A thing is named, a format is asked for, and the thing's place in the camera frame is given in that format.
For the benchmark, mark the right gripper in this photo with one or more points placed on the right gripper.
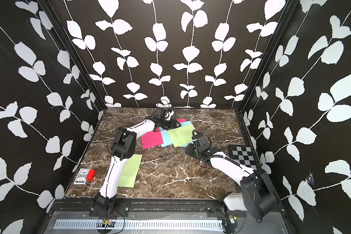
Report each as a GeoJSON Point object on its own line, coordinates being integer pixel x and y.
{"type": "Point", "coordinates": [189, 149]}

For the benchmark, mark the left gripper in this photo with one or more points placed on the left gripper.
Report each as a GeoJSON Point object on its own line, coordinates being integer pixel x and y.
{"type": "Point", "coordinates": [172, 124]}

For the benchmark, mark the green paper sheet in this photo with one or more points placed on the green paper sheet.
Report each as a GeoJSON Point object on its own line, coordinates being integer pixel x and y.
{"type": "Point", "coordinates": [175, 135]}
{"type": "Point", "coordinates": [130, 171]}

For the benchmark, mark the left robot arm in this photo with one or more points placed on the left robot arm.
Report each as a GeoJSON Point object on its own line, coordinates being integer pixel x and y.
{"type": "Point", "coordinates": [122, 150]}

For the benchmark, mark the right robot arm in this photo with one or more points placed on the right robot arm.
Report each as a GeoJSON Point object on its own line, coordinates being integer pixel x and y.
{"type": "Point", "coordinates": [257, 195]}

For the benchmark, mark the large magenta paper sheet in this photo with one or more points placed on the large magenta paper sheet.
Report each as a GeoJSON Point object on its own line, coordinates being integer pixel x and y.
{"type": "Point", "coordinates": [152, 139]}

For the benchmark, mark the left light blue paper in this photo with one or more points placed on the left light blue paper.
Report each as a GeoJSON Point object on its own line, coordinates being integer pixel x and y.
{"type": "Point", "coordinates": [166, 138]}

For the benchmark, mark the light blue paper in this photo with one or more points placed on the light blue paper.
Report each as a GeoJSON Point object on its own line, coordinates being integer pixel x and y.
{"type": "Point", "coordinates": [187, 133]}
{"type": "Point", "coordinates": [166, 138]}

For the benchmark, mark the small magenta paper sheet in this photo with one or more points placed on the small magenta paper sheet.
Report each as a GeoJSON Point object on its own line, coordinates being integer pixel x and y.
{"type": "Point", "coordinates": [181, 120]}

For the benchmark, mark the right light blue paper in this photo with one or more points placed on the right light blue paper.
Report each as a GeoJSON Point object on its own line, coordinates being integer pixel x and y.
{"type": "Point", "coordinates": [187, 133]}

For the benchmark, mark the checkerboard calibration plate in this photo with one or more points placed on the checkerboard calibration plate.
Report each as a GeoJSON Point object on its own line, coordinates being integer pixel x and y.
{"type": "Point", "coordinates": [243, 155]}

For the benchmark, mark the red small box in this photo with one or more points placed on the red small box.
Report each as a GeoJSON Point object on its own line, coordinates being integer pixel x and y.
{"type": "Point", "coordinates": [91, 175]}

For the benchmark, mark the playing card deck box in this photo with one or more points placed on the playing card deck box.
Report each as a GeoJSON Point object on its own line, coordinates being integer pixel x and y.
{"type": "Point", "coordinates": [81, 178]}

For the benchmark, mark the small circuit board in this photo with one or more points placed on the small circuit board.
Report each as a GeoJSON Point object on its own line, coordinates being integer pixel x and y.
{"type": "Point", "coordinates": [106, 224]}

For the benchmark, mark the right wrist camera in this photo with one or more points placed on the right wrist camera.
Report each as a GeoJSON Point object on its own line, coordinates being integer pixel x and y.
{"type": "Point", "coordinates": [201, 142]}

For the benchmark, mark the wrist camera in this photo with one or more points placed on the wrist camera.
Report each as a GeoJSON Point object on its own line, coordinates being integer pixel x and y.
{"type": "Point", "coordinates": [163, 114]}
{"type": "Point", "coordinates": [201, 142]}

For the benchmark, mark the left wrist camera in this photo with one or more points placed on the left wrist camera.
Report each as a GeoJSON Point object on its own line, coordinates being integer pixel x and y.
{"type": "Point", "coordinates": [163, 114]}

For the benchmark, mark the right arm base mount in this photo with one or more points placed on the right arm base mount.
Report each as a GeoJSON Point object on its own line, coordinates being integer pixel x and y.
{"type": "Point", "coordinates": [218, 209]}

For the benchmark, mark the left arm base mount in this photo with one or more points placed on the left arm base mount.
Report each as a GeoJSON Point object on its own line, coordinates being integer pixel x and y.
{"type": "Point", "coordinates": [117, 208]}

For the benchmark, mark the white perforated rail strip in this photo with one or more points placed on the white perforated rail strip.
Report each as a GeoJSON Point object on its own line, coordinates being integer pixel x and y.
{"type": "Point", "coordinates": [91, 224]}

